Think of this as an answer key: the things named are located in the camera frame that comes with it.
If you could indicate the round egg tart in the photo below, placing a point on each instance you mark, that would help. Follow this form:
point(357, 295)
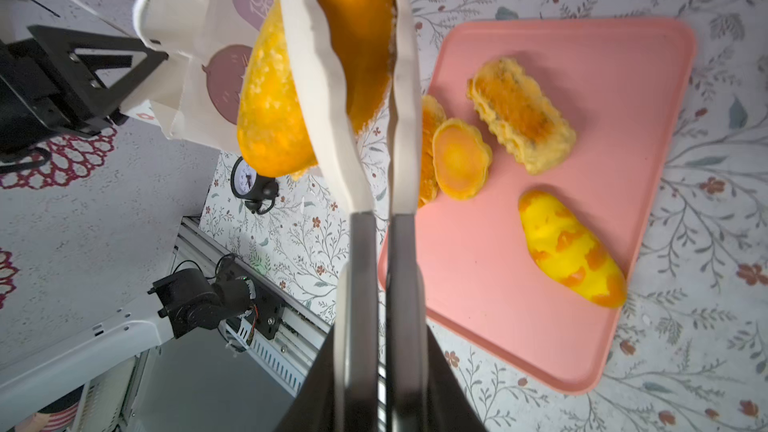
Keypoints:
point(461, 159)

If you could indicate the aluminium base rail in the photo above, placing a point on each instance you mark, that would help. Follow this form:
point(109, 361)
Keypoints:
point(266, 355)

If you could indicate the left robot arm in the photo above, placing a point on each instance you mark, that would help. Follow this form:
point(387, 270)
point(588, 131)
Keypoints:
point(171, 308)

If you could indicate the golden oval bread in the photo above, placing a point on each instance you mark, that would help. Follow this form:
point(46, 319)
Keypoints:
point(271, 132)

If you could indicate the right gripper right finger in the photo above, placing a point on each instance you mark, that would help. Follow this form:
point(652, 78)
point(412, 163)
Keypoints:
point(406, 341)

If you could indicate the braided yellow bread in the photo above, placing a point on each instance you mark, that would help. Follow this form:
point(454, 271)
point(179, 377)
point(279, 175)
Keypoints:
point(521, 117)

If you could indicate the black alarm clock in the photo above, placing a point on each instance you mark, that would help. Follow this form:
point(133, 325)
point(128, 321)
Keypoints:
point(256, 192)

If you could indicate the white printed paper bag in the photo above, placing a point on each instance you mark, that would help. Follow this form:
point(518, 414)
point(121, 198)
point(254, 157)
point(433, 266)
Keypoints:
point(194, 95)

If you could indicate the yellow orange swirl bun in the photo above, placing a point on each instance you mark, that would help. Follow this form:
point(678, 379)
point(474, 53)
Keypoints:
point(568, 252)

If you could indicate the ridged yellow corn bread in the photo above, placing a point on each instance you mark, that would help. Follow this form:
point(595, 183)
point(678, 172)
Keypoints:
point(433, 115)

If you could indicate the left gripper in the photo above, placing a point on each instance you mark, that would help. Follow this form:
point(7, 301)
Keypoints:
point(67, 82)

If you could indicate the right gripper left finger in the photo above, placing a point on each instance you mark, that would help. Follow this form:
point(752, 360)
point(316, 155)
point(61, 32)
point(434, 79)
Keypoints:
point(340, 392)

